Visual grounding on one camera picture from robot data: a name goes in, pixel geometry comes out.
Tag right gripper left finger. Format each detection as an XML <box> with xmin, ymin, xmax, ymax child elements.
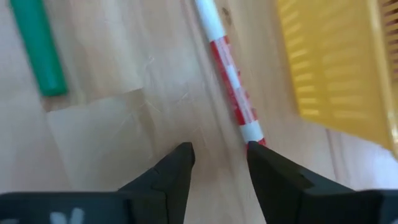
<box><xmin>117</xmin><ymin>141</ymin><xmax>197</xmax><ymax>224</ymax></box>

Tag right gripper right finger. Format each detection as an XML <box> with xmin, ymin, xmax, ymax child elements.
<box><xmin>247</xmin><ymin>141</ymin><xmax>356</xmax><ymax>224</ymax></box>

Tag thin red marker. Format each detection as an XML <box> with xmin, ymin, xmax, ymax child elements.
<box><xmin>194</xmin><ymin>0</ymin><xmax>267</xmax><ymax>147</ymax></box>

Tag thin green marker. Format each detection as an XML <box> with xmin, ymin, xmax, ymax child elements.
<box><xmin>8</xmin><ymin>0</ymin><xmax>68</xmax><ymax>97</ymax></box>

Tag yellow plastic basket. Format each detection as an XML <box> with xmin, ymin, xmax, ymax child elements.
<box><xmin>275</xmin><ymin>0</ymin><xmax>398</xmax><ymax>152</ymax></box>

